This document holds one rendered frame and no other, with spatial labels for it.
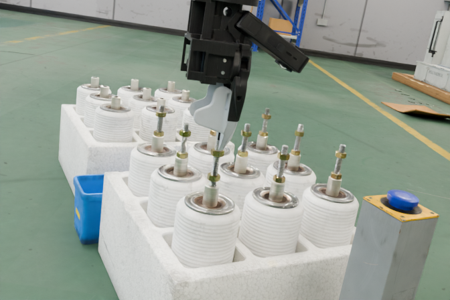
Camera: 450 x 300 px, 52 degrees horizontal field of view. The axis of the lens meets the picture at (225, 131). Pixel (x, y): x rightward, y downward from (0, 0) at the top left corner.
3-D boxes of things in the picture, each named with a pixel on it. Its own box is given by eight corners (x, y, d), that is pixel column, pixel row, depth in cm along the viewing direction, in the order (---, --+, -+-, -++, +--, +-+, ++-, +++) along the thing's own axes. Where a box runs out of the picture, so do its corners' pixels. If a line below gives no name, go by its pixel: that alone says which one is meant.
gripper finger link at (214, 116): (187, 146, 64) (195, 81, 62) (228, 149, 66) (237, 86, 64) (191, 153, 62) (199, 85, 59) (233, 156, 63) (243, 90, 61)
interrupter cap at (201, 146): (191, 153, 90) (191, 150, 90) (195, 142, 97) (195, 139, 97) (230, 159, 90) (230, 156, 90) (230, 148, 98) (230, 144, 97)
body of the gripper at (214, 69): (179, 74, 66) (189, -14, 62) (237, 81, 68) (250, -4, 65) (187, 85, 58) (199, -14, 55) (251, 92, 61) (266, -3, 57)
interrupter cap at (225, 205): (188, 216, 64) (189, 212, 64) (180, 193, 71) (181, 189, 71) (240, 217, 66) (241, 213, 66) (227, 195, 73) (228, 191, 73)
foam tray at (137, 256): (254, 232, 116) (266, 165, 111) (363, 336, 83) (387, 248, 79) (97, 250, 98) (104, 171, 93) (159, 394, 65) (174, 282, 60)
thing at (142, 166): (121, 246, 87) (130, 156, 83) (124, 222, 97) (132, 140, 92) (171, 248, 89) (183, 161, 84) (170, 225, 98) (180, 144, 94)
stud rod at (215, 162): (207, 188, 68) (214, 139, 66) (213, 188, 68) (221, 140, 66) (209, 191, 67) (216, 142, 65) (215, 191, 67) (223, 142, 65)
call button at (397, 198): (398, 201, 64) (402, 187, 64) (422, 213, 61) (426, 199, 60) (378, 203, 62) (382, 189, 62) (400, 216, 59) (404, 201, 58)
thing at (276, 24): (288, 35, 656) (291, 21, 651) (290, 36, 632) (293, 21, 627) (267, 31, 655) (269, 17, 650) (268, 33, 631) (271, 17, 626)
